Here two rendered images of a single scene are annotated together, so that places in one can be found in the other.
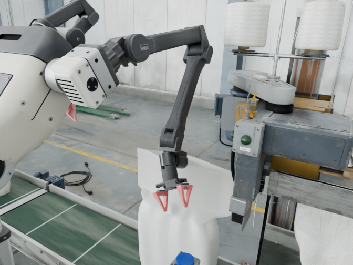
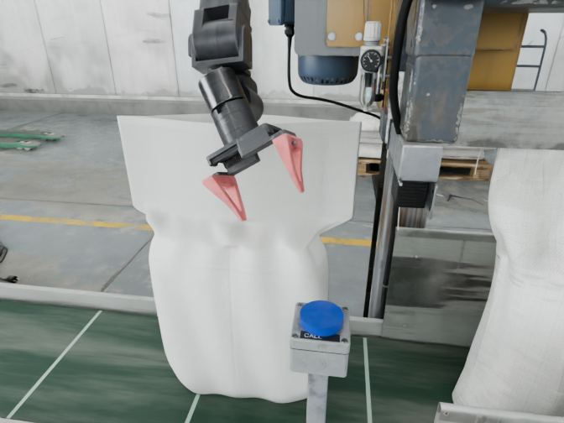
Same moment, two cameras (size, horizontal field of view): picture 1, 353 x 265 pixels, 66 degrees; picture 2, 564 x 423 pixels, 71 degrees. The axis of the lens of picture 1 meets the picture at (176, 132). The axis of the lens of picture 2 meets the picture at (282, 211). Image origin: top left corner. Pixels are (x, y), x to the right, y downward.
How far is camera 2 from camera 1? 0.50 m
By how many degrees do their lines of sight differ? 20
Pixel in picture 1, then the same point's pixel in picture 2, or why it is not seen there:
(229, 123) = (313, 38)
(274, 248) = (413, 268)
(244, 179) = (437, 87)
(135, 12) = not seen: outside the picture
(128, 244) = (131, 342)
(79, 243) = (13, 373)
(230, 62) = not seen: hidden behind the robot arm
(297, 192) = (500, 125)
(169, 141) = (223, 36)
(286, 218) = (418, 215)
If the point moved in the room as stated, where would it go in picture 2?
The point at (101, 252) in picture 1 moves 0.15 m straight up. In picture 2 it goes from (74, 374) to (60, 330)
